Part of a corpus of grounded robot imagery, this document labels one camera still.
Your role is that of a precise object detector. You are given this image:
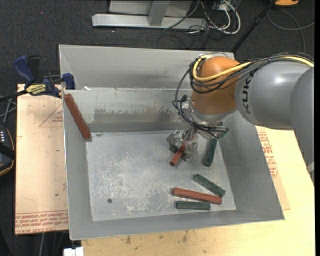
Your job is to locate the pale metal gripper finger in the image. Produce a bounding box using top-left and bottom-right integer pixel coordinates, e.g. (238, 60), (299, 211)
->
(166, 130), (183, 153)
(182, 140), (199, 162)

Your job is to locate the red-brown block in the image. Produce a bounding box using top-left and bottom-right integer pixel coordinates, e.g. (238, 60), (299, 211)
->
(171, 187), (223, 206)
(63, 93), (93, 141)
(169, 141), (187, 167)

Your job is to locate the dark green flat block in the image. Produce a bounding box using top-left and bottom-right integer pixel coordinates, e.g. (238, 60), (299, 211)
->
(192, 173), (227, 198)
(175, 200), (212, 211)
(201, 137), (219, 168)

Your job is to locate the grey metal bin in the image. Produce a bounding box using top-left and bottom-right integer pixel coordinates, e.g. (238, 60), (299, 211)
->
(58, 44), (286, 241)

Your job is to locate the brown cardboard board, red print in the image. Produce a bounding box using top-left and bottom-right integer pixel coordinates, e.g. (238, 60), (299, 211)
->
(14, 83), (292, 236)

